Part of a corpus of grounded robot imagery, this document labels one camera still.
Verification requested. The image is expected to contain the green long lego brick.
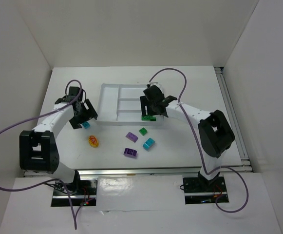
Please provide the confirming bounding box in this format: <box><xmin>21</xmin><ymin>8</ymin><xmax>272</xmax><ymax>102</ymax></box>
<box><xmin>141</xmin><ymin>115</ymin><xmax>152</xmax><ymax>121</ymax></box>

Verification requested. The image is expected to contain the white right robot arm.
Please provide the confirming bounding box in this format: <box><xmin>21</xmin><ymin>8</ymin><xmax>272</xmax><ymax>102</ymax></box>
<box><xmin>140</xmin><ymin>84</ymin><xmax>235</xmax><ymax>186</ymax></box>

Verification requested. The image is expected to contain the teal long lego brick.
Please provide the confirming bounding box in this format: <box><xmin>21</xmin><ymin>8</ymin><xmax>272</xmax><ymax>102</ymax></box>
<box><xmin>81</xmin><ymin>121</ymin><xmax>90</xmax><ymax>129</ymax></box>

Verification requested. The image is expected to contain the green square lego brick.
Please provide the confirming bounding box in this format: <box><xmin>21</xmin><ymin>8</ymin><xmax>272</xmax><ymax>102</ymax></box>
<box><xmin>139</xmin><ymin>127</ymin><xmax>148</xmax><ymax>136</ymax></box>

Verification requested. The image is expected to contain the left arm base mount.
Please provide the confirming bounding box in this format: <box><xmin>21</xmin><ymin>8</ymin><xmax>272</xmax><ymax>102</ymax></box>
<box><xmin>48</xmin><ymin>179</ymin><xmax>97</xmax><ymax>207</ymax></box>

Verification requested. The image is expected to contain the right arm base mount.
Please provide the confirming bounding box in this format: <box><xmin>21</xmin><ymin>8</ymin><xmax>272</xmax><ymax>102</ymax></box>
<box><xmin>180</xmin><ymin>176</ymin><xmax>229</xmax><ymax>205</ymax></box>

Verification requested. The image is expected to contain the aluminium side rail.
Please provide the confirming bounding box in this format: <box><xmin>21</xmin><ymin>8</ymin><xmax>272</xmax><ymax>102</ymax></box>
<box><xmin>214</xmin><ymin>67</ymin><xmax>251</xmax><ymax>167</ymax></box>

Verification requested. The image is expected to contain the teal curved lego brick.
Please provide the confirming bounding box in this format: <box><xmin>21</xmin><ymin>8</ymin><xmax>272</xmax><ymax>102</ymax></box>
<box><xmin>143</xmin><ymin>138</ymin><xmax>155</xmax><ymax>151</ymax></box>

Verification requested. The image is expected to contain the purple flower lego brick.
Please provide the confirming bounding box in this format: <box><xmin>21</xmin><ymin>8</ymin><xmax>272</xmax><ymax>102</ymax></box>
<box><xmin>123</xmin><ymin>148</ymin><xmax>137</xmax><ymax>158</ymax></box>

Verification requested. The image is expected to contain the white compartment tray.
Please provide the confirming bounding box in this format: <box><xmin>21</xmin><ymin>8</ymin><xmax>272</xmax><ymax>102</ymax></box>
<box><xmin>96</xmin><ymin>83</ymin><xmax>164</xmax><ymax>126</ymax></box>

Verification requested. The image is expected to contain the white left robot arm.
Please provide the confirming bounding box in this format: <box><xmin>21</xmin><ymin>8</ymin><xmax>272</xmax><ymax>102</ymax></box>
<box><xmin>19</xmin><ymin>86</ymin><xmax>98</xmax><ymax>186</ymax></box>

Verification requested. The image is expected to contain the purple curved lego brick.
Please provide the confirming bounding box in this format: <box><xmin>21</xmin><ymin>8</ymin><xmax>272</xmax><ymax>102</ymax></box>
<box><xmin>126</xmin><ymin>132</ymin><xmax>138</xmax><ymax>143</ymax></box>

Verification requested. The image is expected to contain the yellow butterfly lego brick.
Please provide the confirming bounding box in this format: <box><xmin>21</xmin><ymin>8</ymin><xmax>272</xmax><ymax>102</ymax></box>
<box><xmin>88</xmin><ymin>135</ymin><xmax>99</xmax><ymax>148</ymax></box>

